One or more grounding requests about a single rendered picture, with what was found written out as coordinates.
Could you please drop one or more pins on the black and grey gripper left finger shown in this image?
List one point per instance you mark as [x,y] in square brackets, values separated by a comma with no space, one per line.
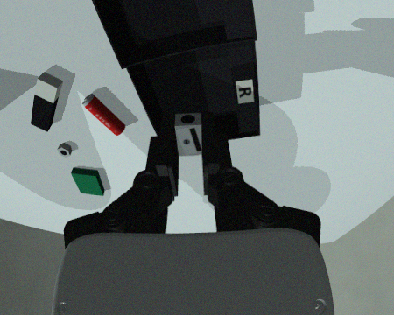
[144,207]

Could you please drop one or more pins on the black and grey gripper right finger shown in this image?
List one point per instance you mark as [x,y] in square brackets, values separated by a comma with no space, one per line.
[238,205]

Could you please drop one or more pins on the red battery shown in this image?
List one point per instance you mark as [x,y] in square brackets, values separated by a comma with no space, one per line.
[103,114]

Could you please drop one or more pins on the black rack of bins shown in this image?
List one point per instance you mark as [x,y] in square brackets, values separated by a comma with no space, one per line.
[143,33]

